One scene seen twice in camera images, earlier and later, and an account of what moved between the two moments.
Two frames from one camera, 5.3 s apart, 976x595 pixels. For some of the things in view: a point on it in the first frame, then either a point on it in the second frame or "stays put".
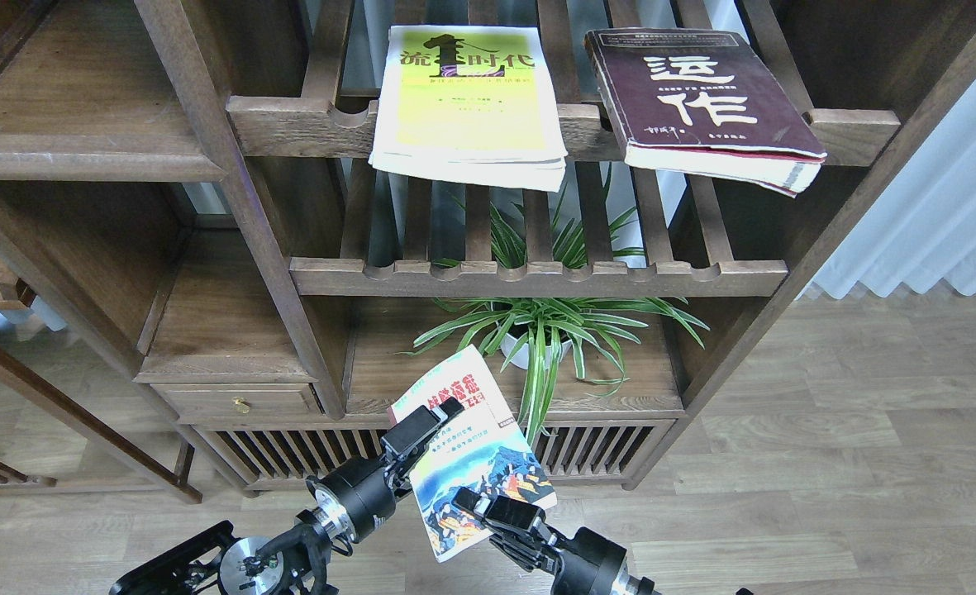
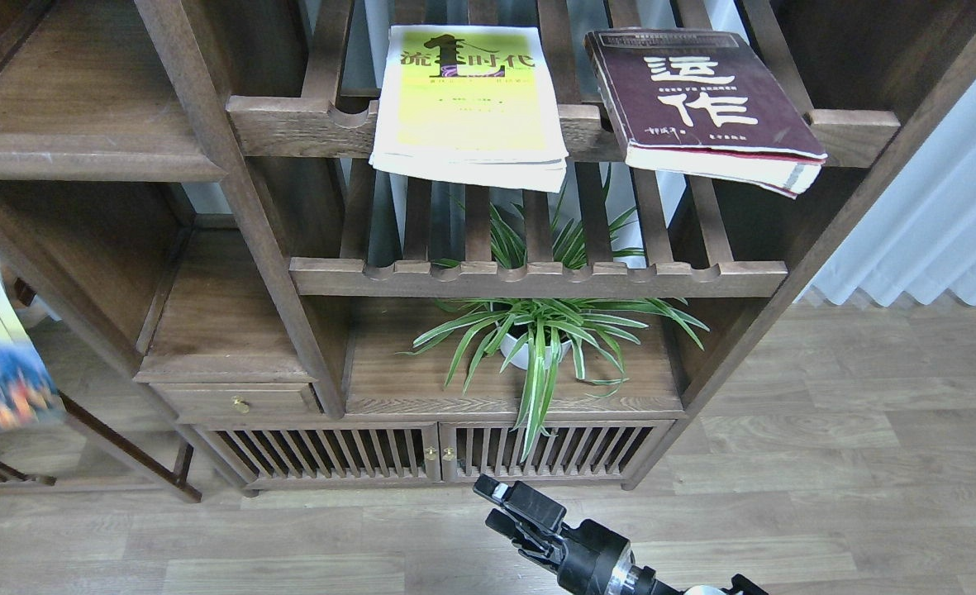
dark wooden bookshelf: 178,275 stays put
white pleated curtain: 949,214 stays put
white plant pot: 521,358 stays put
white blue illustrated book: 481,449 -> 4,383
